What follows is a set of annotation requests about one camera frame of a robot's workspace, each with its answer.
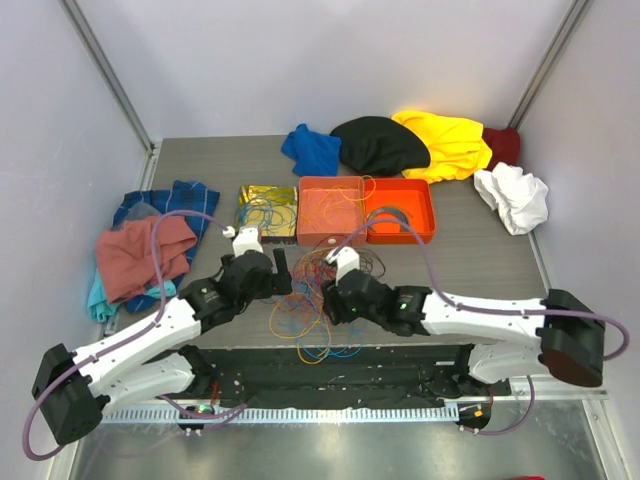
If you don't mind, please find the gold metal tin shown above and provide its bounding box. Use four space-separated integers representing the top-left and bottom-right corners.
234 185 299 245

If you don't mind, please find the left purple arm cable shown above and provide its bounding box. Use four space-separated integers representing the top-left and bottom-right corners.
22 209 236 461

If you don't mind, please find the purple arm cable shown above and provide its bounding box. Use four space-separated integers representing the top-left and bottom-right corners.
22 209 236 461
329 219 630 361

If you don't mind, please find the black cloth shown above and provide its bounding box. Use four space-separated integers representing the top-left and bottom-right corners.
330 116 431 177

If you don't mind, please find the grey coiled cable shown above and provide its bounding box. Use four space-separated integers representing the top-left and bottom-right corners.
367 205 415 234

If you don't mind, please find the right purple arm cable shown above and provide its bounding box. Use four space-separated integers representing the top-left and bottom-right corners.
329 219 630 361

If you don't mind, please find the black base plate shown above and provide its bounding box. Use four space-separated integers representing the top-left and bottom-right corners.
154 342 511 410

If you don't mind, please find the red thin cable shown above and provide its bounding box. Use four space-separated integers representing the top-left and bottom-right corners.
289 254 341 311

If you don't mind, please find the light blue thin cable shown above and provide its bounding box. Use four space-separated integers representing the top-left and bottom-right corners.
249 194 296 236

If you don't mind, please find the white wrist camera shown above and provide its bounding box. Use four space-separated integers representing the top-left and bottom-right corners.
222 226 264 257
325 246 360 282

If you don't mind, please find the dark brown thin cable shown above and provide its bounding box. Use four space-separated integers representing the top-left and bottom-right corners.
344 244 389 286

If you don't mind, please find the orange plastic box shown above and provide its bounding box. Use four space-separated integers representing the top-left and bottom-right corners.
364 178 437 245

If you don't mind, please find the dark red cloth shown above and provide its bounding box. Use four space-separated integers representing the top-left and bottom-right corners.
482 127 521 171

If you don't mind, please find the salmon pink plastic box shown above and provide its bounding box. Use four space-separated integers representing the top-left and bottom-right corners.
296 176 366 247

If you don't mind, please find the teal cloth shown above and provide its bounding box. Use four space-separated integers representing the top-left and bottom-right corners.
86 270 161 323

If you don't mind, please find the yellow cloth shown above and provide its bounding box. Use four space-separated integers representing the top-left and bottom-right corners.
391 110 493 184

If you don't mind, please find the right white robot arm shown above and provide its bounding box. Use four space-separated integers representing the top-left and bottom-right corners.
322 270 606 395

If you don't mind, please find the salmon red cloth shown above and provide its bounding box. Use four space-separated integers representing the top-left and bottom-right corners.
95 216 197 304

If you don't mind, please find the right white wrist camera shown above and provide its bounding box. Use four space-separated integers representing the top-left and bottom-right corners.
325 246 360 282

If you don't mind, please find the white cloth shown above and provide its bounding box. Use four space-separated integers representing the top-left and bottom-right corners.
473 162 549 236

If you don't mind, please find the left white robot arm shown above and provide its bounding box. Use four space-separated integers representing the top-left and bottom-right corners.
32 248 291 446

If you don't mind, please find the white slotted cable duct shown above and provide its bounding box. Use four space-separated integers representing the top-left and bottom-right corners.
102 402 459 427

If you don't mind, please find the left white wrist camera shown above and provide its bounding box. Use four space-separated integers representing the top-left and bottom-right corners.
222 226 264 257

